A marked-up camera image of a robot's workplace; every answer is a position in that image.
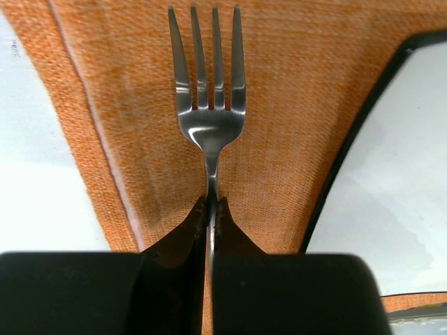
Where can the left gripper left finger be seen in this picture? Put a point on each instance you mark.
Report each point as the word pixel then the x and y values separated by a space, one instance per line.
pixel 157 291

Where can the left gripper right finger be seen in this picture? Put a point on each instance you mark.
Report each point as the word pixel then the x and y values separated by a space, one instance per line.
pixel 258 293

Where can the white square plate black rim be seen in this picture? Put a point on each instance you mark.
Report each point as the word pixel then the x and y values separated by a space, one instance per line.
pixel 384 198

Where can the silver fork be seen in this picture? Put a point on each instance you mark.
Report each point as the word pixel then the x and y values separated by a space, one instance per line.
pixel 210 128

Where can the orange cloth placemat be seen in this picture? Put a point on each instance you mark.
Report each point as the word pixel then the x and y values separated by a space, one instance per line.
pixel 309 66

